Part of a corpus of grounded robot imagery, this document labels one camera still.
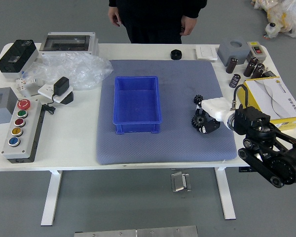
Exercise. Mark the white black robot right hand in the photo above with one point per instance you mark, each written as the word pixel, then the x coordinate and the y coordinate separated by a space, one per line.
pixel 215 106

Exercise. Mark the person's left hand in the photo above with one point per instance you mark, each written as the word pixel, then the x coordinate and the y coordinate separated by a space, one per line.
pixel 187 24

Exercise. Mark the person's right hand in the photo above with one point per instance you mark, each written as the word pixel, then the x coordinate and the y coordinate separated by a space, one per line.
pixel 114 17

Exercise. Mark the small black gear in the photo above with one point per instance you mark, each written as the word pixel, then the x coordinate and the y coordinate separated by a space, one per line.
pixel 197 99

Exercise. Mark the big black gear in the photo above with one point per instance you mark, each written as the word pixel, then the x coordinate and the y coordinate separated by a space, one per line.
pixel 198 121

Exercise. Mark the blue plastic box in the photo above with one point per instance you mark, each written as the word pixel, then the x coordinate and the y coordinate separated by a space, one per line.
pixel 138 103

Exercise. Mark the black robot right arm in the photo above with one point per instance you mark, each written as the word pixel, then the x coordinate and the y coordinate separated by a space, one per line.
pixel 273 158

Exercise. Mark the yellow white carton box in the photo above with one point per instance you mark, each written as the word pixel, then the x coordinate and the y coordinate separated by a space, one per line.
pixel 269 98

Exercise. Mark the distribution box with clear cover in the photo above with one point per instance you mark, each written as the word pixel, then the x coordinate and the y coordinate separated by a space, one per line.
pixel 66 42

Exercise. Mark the person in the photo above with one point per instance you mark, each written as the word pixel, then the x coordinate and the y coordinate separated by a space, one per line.
pixel 158 19

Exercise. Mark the dark cylindrical capacitor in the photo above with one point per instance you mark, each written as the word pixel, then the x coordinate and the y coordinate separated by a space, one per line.
pixel 234 80

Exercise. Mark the brown cylindrical capacitor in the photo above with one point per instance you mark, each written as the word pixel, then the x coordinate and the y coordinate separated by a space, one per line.
pixel 231 65
pixel 250 67
pixel 257 71

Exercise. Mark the grey block with round hole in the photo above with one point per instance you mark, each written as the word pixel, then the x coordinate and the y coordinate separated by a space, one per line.
pixel 233 51

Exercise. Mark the clear plastic bag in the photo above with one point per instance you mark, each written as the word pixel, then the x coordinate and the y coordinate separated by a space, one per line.
pixel 76 66

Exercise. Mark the small black module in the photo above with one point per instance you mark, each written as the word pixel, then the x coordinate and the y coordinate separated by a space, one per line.
pixel 270 73

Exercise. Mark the black table control panel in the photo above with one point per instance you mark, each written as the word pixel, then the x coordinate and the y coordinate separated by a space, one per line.
pixel 244 169

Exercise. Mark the white plush toy black cap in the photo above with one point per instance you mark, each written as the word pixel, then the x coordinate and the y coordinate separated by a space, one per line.
pixel 272 29

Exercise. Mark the black power adapter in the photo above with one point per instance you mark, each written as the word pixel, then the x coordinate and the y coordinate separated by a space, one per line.
pixel 61 85

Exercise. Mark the white table leg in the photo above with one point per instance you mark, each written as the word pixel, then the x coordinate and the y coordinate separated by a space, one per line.
pixel 50 197
pixel 225 195

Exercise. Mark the grey-blue foam mat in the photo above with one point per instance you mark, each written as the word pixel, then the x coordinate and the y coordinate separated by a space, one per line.
pixel 138 150

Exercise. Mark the plastic-wrapped plush toys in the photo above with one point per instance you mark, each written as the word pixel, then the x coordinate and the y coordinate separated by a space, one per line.
pixel 286 12

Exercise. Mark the white power socket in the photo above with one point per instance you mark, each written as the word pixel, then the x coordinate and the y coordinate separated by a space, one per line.
pixel 45 90

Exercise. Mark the small white connector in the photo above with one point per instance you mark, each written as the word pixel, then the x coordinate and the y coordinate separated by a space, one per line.
pixel 22 84

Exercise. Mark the grey push-button control station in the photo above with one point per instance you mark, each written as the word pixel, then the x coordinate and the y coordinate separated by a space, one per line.
pixel 19 148

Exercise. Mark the white wall switch panel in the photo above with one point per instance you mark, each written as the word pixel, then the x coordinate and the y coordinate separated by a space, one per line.
pixel 206 52

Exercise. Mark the grey two-button switch box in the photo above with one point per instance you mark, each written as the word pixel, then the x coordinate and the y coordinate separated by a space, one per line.
pixel 256 50

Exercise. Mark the metal bracket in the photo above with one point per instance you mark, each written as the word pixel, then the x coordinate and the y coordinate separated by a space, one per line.
pixel 178 181

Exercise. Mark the black-lidded white enclosure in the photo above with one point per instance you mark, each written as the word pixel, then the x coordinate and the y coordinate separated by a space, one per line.
pixel 14 58

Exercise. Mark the grey enclosure with window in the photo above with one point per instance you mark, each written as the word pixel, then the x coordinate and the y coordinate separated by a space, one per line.
pixel 2 111

